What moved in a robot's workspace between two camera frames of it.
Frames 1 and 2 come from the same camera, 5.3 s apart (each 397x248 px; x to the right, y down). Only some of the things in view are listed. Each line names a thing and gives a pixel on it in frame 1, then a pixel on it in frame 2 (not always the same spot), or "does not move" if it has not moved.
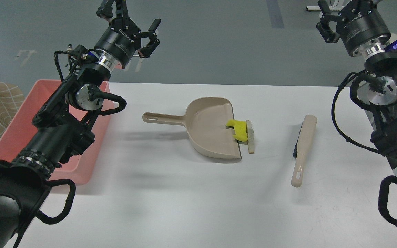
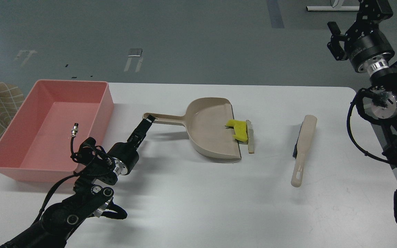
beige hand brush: [307, 132] does not move
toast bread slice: [250, 136] does not move
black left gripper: [122, 37] to [125, 156]
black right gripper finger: [323, 26] to [334, 46]
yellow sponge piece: [240, 129] does not move
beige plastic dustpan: [205, 120] does not move
